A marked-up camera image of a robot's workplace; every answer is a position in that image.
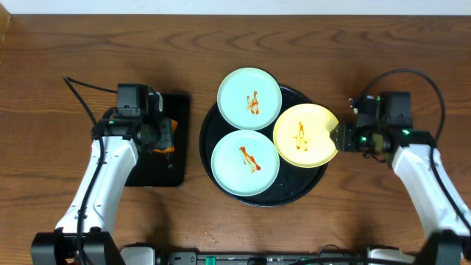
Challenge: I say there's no orange sponge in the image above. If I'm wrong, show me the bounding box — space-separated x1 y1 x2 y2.
153 118 178 154

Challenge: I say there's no yellow plate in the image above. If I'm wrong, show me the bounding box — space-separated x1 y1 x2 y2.
273 103 339 168

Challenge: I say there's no light green plate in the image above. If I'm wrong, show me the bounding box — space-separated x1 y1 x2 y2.
210 130 280 197
216 67 283 130

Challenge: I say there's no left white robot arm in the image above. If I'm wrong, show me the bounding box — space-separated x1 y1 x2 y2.
31 118 177 264

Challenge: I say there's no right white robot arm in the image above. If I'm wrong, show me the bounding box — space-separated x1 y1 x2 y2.
330 124 470 264

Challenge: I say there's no black rectangular tray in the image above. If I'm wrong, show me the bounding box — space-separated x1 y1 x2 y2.
126 94 190 187

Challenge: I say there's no black round tray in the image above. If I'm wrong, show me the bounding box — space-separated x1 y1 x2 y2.
199 105 327 207

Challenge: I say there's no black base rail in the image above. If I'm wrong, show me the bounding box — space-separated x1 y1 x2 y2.
120 244 415 265

